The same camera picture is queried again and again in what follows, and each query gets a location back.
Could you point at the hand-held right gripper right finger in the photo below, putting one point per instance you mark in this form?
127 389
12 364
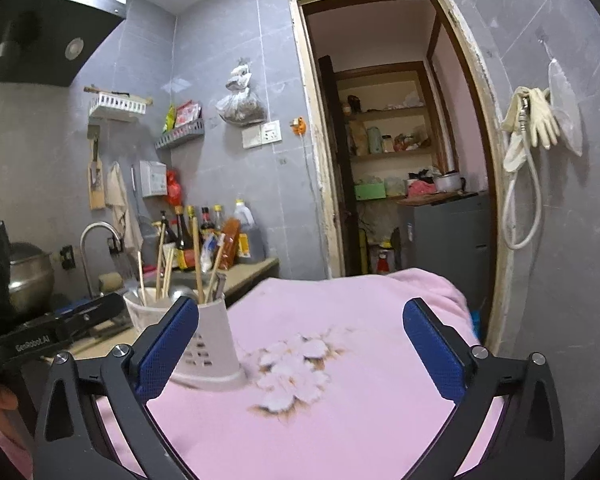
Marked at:
432 350

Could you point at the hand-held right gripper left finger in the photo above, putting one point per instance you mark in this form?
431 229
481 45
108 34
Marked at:
167 350

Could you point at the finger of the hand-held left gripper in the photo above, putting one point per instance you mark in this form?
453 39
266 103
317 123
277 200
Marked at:
107 302
87 325

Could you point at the wooden chopstick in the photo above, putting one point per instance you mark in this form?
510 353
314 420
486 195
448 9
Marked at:
160 260
197 260
169 270
140 275
215 270

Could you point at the white plastic utensil holder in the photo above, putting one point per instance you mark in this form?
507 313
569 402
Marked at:
215 340

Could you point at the beige dish sponge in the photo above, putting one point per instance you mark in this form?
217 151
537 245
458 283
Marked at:
110 282

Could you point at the chrome faucet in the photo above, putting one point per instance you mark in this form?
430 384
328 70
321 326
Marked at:
84 260

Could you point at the large steel pot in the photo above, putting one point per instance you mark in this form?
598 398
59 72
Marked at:
30 280

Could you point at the pink floral blanket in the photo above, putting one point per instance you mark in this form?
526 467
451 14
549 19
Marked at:
370 310

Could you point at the wooden knife board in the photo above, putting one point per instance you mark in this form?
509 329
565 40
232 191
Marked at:
97 195

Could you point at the beige hanging towel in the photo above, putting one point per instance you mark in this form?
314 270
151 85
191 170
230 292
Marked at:
117 195

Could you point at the grey cabinet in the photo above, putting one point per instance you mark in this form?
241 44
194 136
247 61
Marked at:
445 240

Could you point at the red plastic bag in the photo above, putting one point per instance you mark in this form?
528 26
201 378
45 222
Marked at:
175 191

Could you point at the row of condiment bottles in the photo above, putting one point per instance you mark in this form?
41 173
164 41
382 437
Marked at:
245 240

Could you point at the pink cloth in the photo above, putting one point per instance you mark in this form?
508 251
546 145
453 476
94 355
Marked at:
421 189

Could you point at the small metal pot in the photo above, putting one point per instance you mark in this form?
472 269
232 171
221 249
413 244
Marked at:
447 183

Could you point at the green box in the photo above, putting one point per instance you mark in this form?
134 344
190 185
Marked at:
370 191

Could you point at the yellow-green snack packet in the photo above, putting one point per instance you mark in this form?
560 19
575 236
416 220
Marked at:
170 120

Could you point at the red snack packet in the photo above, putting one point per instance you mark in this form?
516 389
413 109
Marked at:
187 115

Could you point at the green canister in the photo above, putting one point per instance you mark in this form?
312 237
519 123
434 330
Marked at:
375 141

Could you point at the cream rubber glove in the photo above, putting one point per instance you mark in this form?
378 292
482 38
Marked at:
542 120
512 135

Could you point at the hanging plastic bag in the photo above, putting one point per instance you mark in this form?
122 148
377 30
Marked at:
240 107

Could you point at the wooden shelf unit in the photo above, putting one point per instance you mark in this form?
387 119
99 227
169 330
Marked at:
390 111

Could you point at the white mesh bag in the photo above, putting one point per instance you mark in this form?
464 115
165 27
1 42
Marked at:
567 110

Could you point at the black range hood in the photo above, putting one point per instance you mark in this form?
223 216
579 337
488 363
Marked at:
40 25

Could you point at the black wall outlet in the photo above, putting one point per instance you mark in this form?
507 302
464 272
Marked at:
114 245
68 257

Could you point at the white wall box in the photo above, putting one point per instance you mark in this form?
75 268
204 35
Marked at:
153 180

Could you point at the grey wall shelf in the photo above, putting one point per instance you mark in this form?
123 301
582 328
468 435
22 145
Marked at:
180 136

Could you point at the white wall rack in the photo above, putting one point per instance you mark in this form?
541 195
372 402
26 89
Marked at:
117 105

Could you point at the white wall switch panel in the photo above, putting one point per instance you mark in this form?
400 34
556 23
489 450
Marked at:
262 134

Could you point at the orange wall hook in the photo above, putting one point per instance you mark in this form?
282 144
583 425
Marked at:
298 126

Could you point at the wooden door frame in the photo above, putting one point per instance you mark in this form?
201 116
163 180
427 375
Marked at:
311 110

